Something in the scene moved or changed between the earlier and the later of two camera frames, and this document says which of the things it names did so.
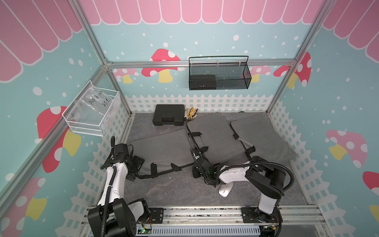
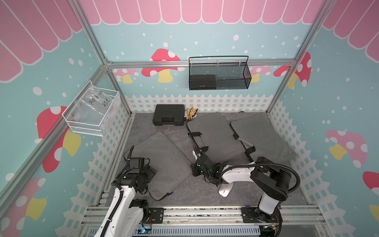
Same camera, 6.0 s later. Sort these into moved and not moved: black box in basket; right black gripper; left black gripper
Moved: left black gripper
Not moved: right black gripper; black box in basket
